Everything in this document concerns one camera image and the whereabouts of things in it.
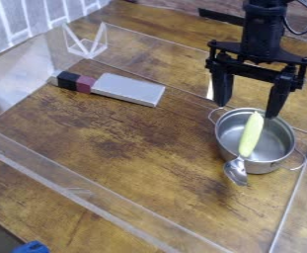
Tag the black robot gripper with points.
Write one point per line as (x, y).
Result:
(258, 57)

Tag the yellow handled metal spoon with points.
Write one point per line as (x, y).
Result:
(236, 168)

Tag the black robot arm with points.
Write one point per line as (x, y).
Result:
(265, 2)

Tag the grey block with coloured end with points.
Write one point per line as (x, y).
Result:
(110, 85)

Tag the clear acrylic triangle stand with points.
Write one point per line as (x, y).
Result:
(85, 47)

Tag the blue object at corner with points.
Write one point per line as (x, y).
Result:
(33, 247)

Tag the black wall strip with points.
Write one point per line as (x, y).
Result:
(221, 17)

